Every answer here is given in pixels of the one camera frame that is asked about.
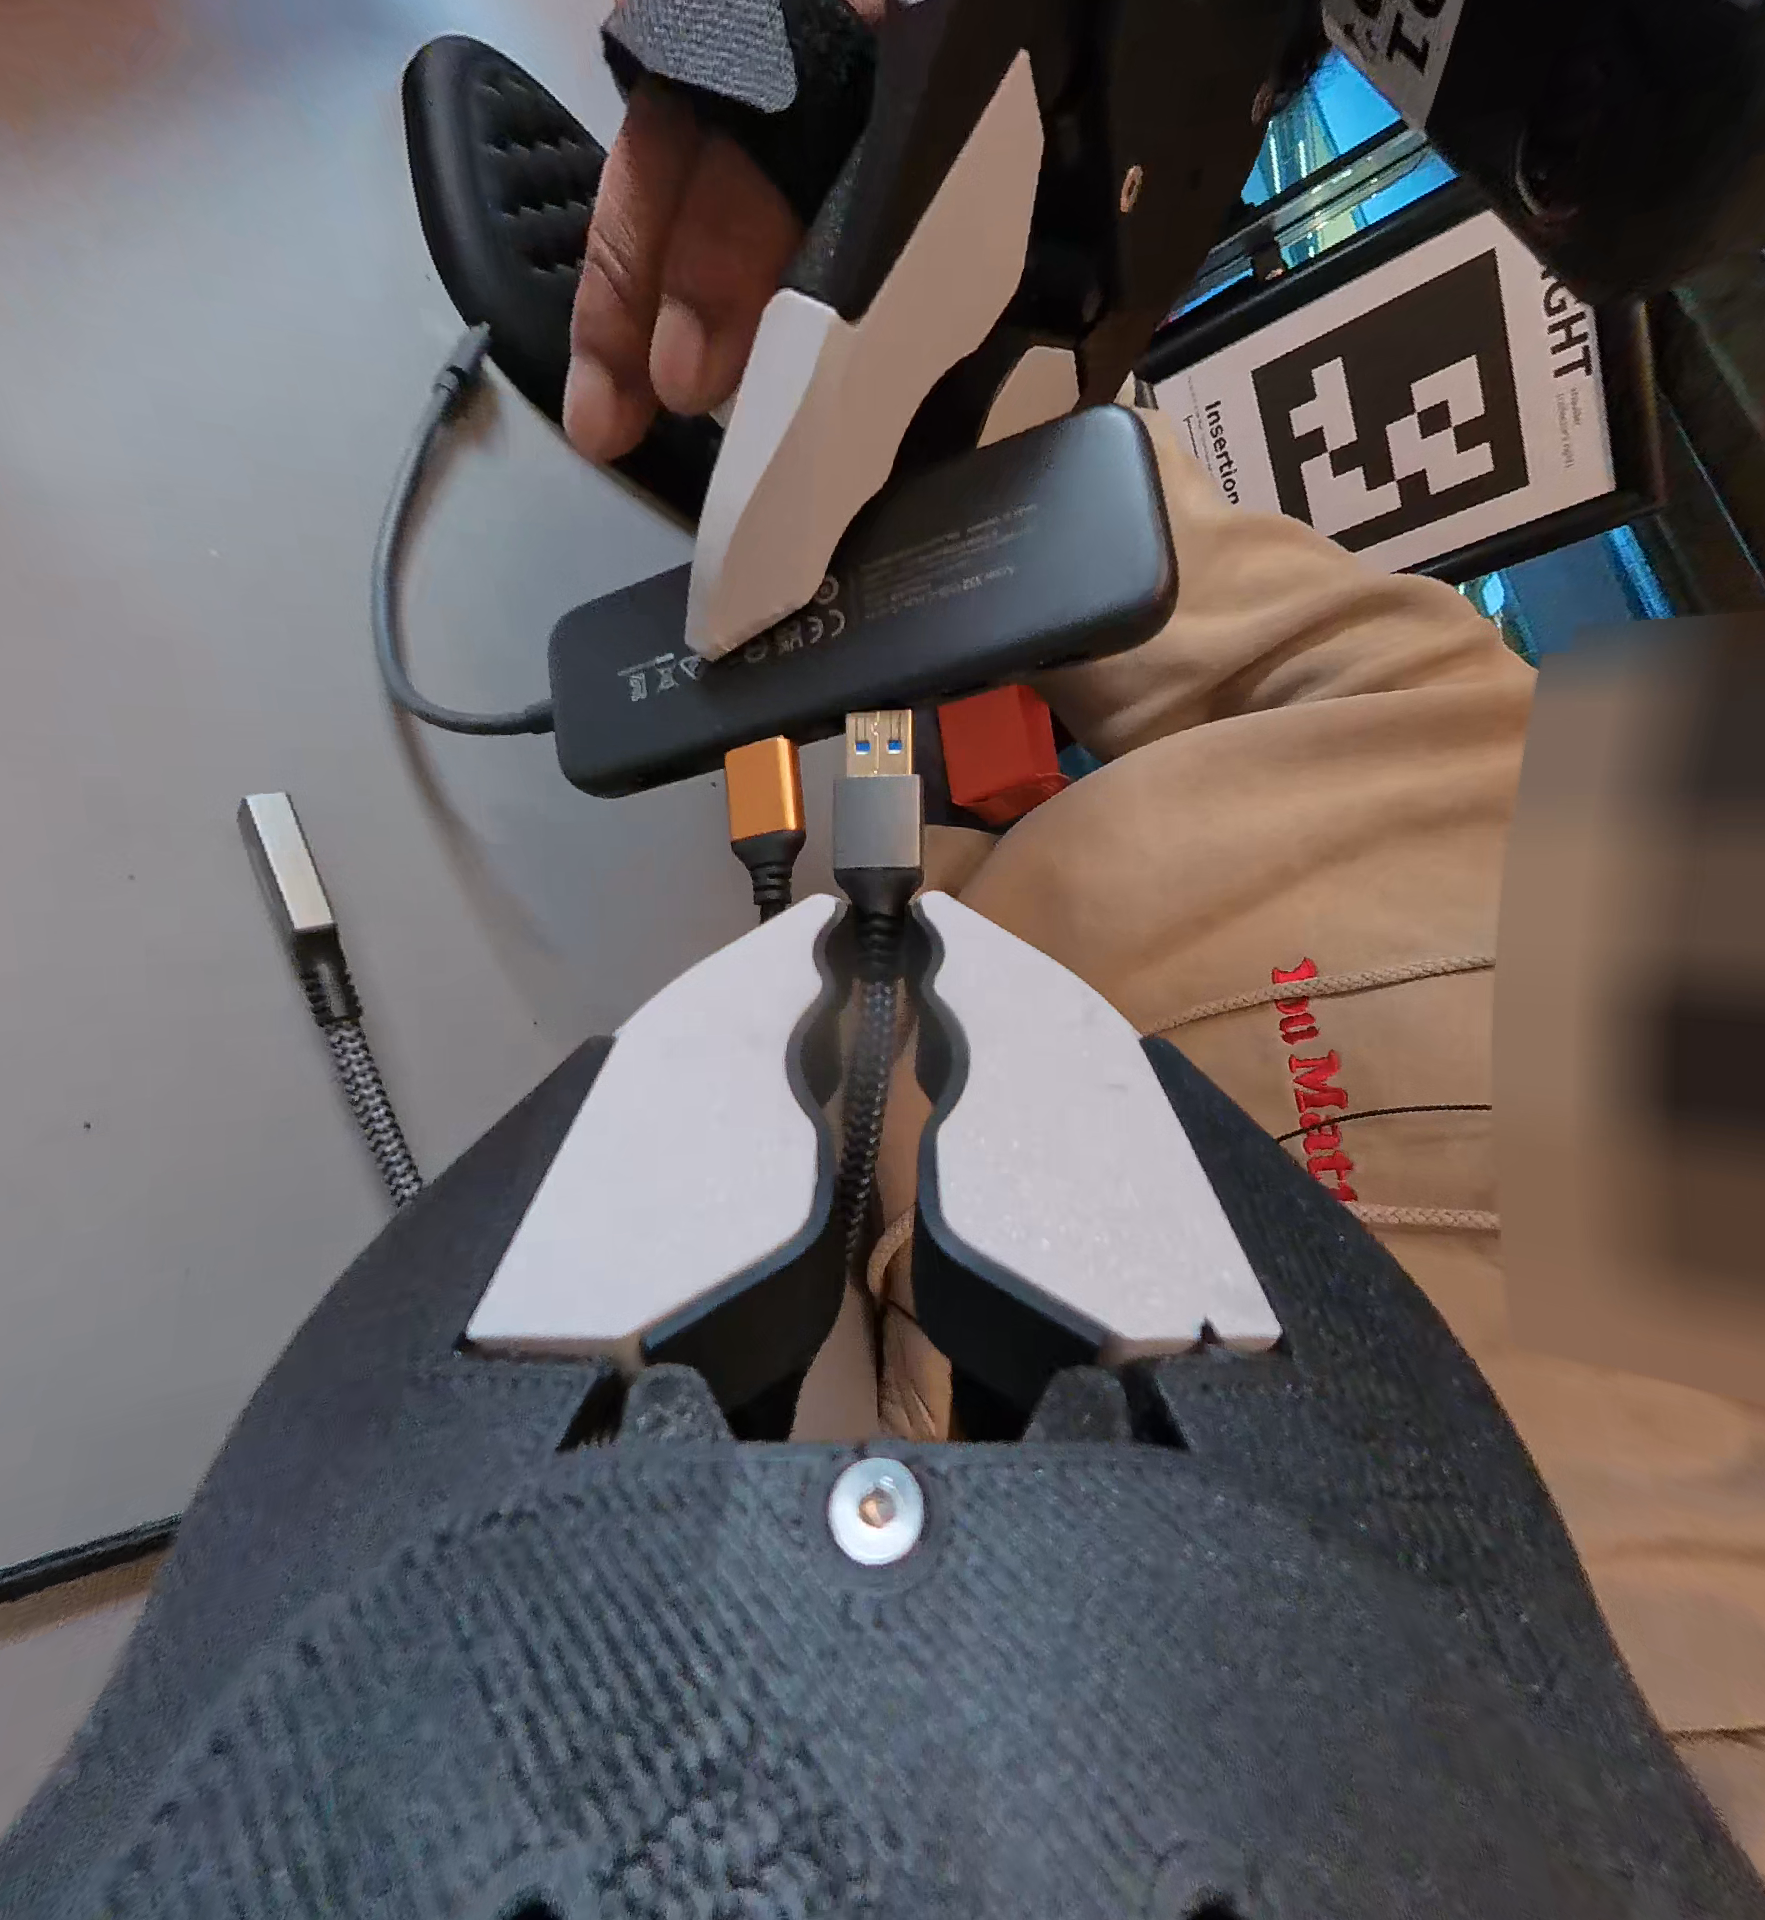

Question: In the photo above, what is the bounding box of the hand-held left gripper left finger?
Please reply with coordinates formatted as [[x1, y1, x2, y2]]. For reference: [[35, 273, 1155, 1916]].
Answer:
[[465, 892, 846, 1370]]

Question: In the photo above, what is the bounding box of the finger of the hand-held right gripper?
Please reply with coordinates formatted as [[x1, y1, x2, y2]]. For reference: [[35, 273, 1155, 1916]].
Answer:
[[904, 306, 1131, 451], [684, 47, 1049, 658]]

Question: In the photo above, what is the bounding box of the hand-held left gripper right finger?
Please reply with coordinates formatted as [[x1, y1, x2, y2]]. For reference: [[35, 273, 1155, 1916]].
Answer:
[[904, 887, 1287, 1370]]

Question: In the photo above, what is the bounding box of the slim black usb hub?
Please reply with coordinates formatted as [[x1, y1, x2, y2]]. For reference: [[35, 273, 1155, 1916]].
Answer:
[[544, 404, 1180, 800]]

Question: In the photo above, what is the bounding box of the orange plug usb cable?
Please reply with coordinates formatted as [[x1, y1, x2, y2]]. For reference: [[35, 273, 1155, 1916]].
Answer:
[[721, 731, 812, 923]]

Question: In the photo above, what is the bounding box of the thin black cable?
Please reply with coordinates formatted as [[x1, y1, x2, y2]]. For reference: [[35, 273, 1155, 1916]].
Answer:
[[373, 317, 561, 737]]

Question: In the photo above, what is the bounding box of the person's right hand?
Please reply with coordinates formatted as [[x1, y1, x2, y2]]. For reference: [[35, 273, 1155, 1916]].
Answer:
[[563, 65, 812, 468]]

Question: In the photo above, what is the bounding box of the person in beige hoodie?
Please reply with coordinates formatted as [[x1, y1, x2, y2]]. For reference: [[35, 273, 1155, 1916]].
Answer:
[[867, 407, 1765, 1920]]

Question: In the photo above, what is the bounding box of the framed marker sign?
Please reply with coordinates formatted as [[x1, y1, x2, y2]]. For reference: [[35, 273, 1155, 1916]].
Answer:
[[1144, 201, 1664, 587]]

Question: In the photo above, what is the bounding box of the black wrist rest pad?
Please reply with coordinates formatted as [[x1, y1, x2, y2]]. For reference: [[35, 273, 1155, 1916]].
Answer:
[[403, 36, 719, 519]]

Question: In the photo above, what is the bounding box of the black clip-on cord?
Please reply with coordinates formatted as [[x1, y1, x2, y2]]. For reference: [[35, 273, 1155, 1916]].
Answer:
[[1273, 1098, 1494, 1150]]

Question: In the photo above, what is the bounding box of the plain black cable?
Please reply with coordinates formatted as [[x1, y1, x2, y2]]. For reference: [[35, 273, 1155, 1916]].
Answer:
[[0, 1512, 189, 1632]]

